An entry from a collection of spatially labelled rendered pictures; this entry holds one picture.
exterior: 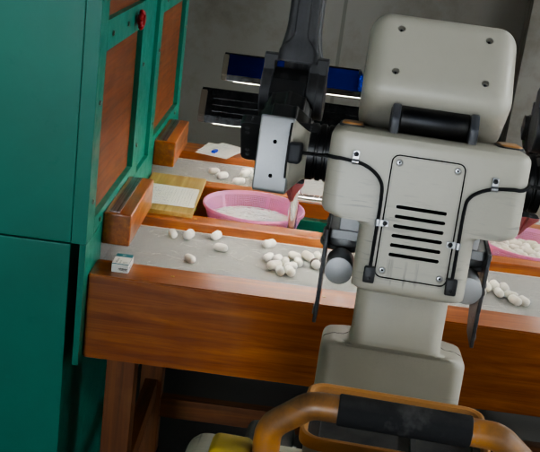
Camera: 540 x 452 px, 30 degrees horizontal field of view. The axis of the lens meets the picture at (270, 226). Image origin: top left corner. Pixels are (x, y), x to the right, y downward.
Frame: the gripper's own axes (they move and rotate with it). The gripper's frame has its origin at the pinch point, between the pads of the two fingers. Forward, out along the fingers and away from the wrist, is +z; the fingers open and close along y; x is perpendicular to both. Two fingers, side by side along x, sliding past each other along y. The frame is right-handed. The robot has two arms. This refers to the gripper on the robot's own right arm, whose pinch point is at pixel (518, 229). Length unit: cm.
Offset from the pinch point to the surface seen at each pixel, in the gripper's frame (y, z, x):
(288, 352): 40, 33, 12
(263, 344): 45, 32, 11
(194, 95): 108, 153, -215
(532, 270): -14, 45, -34
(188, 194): 73, 48, -46
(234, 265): 55, 35, -12
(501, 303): -4.9, 36.6, -13.7
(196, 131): 105, 167, -207
